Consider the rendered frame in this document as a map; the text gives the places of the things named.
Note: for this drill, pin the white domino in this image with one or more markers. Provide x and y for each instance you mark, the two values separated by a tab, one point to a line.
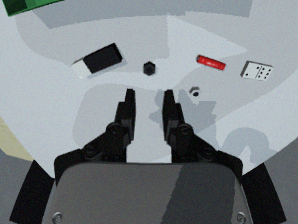
255	70

